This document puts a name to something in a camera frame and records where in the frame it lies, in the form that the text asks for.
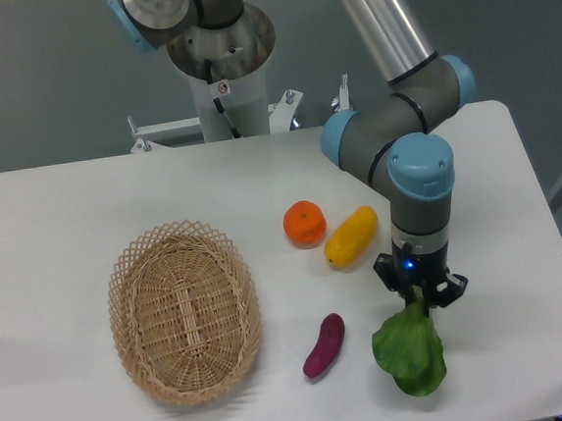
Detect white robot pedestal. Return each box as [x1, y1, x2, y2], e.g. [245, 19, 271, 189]
[128, 4, 304, 152]

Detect orange tangerine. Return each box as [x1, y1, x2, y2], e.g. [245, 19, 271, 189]
[282, 199, 327, 248]

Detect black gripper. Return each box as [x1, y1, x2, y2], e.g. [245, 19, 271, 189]
[374, 244, 469, 316]

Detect yellow mango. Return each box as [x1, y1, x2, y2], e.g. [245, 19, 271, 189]
[324, 205, 379, 269]

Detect woven wicker basket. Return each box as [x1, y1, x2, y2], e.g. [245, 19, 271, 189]
[108, 221, 262, 406]

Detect green leafy vegetable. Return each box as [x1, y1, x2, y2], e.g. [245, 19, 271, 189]
[371, 297, 447, 396]

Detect black cable on pedestal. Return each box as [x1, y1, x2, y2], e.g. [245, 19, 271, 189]
[203, 56, 243, 141]

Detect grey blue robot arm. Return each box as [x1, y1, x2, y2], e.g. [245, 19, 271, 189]
[107, 0, 476, 308]

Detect purple sweet potato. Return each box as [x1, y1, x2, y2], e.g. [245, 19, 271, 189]
[303, 313, 346, 380]

